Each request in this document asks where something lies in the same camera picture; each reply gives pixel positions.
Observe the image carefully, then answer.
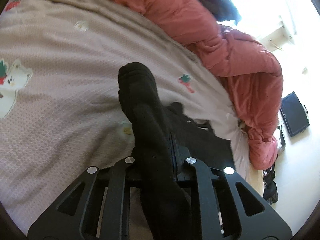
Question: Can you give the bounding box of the pink quilted comforter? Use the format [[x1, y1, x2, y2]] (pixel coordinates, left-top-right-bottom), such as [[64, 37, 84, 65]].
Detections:
[[111, 0, 283, 170]]

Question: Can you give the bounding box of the beige strawberry bear blanket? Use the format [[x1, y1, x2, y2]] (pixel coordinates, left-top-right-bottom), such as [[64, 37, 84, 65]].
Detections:
[[1, 0, 250, 233]]

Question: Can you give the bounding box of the black flat monitor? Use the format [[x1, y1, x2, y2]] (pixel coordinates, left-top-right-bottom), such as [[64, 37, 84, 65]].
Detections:
[[280, 92, 310, 137]]

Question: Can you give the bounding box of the black sweater with orange cuffs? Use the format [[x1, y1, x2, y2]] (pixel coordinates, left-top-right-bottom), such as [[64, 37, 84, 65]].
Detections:
[[118, 62, 234, 239]]

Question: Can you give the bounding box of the yellow bed sheet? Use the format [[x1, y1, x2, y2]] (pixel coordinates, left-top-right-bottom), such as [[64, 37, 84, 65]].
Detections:
[[247, 165, 264, 196]]

